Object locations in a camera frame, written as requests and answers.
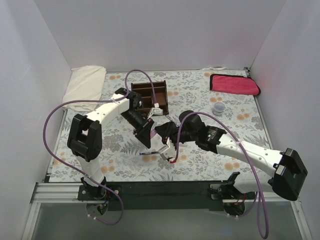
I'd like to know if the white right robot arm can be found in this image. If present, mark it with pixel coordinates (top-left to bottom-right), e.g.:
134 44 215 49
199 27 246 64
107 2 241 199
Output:
154 110 308 201

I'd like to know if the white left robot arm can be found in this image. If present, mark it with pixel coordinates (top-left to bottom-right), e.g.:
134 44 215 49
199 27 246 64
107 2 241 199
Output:
67 87 154 200

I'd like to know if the floral table mat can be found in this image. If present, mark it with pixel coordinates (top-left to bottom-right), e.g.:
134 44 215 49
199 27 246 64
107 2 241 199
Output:
48 70 273 183

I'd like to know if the clear round pin box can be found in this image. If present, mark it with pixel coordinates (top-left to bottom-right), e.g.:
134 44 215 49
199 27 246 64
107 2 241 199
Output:
212 102 226 116

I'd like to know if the brown wooden desk organizer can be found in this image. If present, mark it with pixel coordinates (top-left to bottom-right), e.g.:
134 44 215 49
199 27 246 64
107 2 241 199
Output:
131 81 169 117

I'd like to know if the red microfiber cloth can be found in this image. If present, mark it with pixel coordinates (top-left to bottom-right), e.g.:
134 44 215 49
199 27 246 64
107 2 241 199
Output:
209 74 261 96

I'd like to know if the white folded cloth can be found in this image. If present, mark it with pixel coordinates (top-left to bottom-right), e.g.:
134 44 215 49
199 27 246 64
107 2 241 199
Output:
62 65 107 103

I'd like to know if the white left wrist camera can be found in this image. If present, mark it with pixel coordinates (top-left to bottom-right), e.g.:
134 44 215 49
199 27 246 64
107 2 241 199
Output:
147 107 163 119

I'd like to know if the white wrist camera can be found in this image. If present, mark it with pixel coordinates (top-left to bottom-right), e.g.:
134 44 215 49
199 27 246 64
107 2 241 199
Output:
147 107 163 119
158 138 177 163

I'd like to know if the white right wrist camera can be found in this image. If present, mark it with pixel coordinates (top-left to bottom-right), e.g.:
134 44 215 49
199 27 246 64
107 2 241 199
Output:
158 138 177 163

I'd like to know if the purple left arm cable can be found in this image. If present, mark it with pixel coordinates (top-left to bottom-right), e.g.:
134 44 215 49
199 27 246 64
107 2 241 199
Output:
42 69 161 226

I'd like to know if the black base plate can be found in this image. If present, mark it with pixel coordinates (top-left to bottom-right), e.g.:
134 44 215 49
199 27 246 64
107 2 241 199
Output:
77 180 251 211

